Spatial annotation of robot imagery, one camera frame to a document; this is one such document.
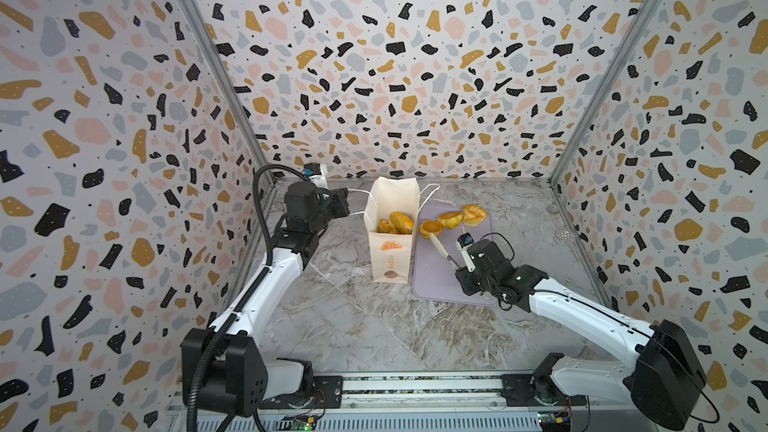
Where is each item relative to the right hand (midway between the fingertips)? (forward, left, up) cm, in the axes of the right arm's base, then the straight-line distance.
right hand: (460, 265), depth 84 cm
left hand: (+13, +31, +19) cm, 38 cm away
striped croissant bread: (+13, +17, +3) cm, 21 cm away
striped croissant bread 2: (+16, +22, -4) cm, 28 cm away
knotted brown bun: (+25, -9, -9) cm, 28 cm away
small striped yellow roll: (+21, 0, -8) cm, 23 cm away
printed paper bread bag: (0, +19, +6) cm, 20 cm away
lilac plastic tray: (+3, +6, -14) cm, 16 cm away
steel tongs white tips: (0, +2, +1) cm, 3 cm away
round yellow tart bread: (+19, +8, -8) cm, 22 cm away
